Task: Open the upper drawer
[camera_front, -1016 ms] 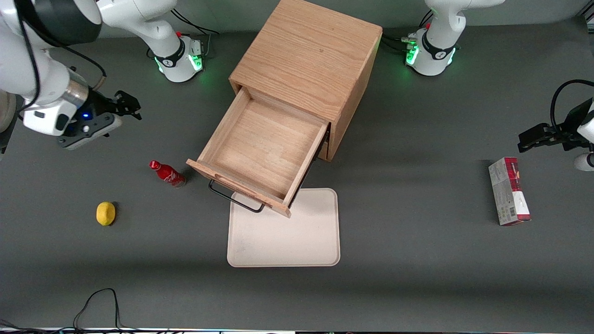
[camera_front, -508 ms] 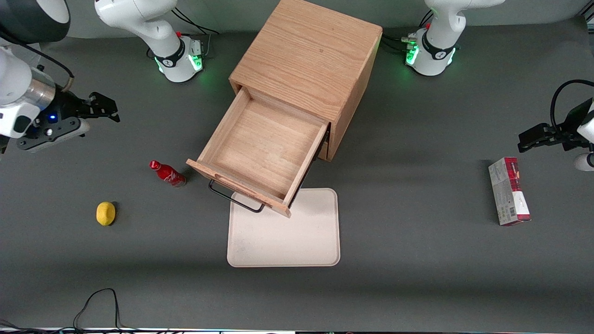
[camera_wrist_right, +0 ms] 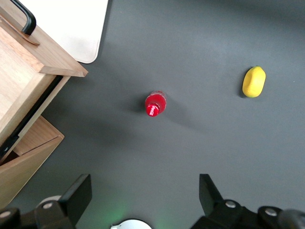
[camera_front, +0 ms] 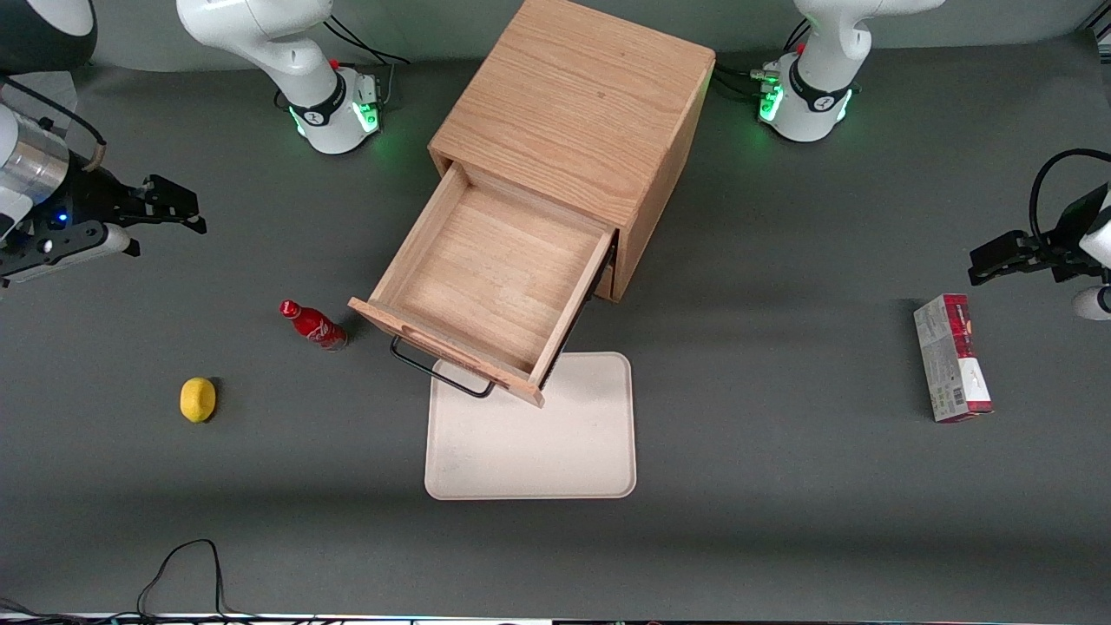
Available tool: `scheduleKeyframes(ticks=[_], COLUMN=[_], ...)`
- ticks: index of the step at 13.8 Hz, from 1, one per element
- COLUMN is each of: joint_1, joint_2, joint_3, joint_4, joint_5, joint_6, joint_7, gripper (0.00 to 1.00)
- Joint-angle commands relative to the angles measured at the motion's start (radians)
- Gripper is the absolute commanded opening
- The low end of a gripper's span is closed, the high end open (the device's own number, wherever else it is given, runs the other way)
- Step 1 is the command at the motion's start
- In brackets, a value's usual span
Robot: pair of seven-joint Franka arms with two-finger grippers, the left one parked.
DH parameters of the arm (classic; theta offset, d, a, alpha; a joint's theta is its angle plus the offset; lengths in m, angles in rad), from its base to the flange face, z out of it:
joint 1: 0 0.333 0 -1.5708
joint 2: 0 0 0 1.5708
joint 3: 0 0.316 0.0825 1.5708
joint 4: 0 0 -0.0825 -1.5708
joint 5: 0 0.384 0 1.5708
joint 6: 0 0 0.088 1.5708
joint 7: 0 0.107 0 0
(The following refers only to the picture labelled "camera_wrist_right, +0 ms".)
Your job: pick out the yellow lemon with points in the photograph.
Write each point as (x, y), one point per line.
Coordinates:
(253, 82)

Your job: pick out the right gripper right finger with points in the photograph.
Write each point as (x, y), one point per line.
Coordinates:
(210, 202)

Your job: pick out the wooden drawer cabinet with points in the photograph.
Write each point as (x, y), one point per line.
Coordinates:
(19, 179)

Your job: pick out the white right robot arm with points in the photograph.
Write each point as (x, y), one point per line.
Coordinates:
(131, 225)

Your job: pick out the wooden drawer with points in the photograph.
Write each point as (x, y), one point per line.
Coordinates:
(19, 71)
(38, 136)

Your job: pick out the red cola bottle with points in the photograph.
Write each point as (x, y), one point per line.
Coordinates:
(155, 105)

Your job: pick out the beige plastic tray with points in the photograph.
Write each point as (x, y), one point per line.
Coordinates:
(76, 28)

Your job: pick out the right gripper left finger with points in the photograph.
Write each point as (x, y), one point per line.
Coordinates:
(76, 200)

